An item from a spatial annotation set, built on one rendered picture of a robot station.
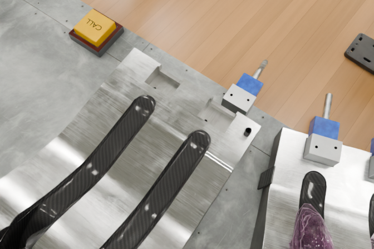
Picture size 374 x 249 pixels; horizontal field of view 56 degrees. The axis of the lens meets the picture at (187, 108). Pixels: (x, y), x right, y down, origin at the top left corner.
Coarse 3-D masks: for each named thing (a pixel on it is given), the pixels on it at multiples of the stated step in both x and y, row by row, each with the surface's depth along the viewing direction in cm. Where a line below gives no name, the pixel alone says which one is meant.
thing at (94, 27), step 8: (88, 16) 72; (96, 16) 72; (104, 16) 72; (80, 24) 71; (88, 24) 71; (96, 24) 71; (104, 24) 71; (112, 24) 71; (80, 32) 70; (88, 32) 70; (96, 32) 70; (104, 32) 70; (88, 40) 71; (96, 40) 69
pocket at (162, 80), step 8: (152, 72) 61; (160, 72) 63; (168, 72) 63; (152, 80) 63; (160, 80) 63; (168, 80) 63; (176, 80) 62; (160, 88) 63; (168, 88) 63; (176, 88) 63; (168, 96) 62
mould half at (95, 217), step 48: (96, 96) 59; (192, 96) 59; (48, 144) 55; (96, 144) 56; (144, 144) 56; (240, 144) 56; (0, 192) 48; (96, 192) 52; (144, 192) 53; (192, 192) 53; (48, 240) 46; (96, 240) 47; (144, 240) 49
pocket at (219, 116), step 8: (208, 104) 61; (216, 104) 60; (200, 112) 59; (208, 112) 61; (216, 112) 61; (224, 112) 60; (232, 112) 60; (208, 120) 60; (216, 120) 60; (224, 120) 60; (232, 120) 60; (224, 128) 60
